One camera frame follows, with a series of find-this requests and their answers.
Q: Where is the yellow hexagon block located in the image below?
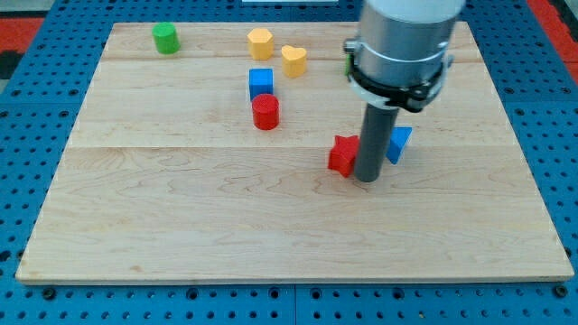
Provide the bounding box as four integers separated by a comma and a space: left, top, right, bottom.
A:
247, 28, 275, 60

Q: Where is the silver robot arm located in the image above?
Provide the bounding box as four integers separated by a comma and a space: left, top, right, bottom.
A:
343, 0, 465, 113

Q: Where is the light wooden board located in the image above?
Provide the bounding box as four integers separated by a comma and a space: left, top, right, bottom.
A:
16, 23, 573, 285

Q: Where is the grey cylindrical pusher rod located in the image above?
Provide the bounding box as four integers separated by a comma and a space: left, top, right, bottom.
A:
354, 104, 399, 182

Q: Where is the yellow heart block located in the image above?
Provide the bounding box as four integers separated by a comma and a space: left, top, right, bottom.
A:
281, 45, 307, 79

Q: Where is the red star block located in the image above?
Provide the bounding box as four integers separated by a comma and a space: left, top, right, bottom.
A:
328, 135, 359, 178

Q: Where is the blue cube block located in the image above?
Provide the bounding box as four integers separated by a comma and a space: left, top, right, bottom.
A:
248, 68, 275, 100

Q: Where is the red cylinder block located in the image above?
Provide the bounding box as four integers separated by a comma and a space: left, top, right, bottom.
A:
251, 94, 280, 130

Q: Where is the blue triangle block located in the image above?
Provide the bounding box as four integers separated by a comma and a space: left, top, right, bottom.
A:
386, 126, 413, 164

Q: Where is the green cylinder block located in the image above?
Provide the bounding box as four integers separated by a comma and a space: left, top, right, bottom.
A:
152, 22, 181, 54

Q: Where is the green block behind arm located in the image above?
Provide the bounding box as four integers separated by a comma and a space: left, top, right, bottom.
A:
344, 54, 352, 77

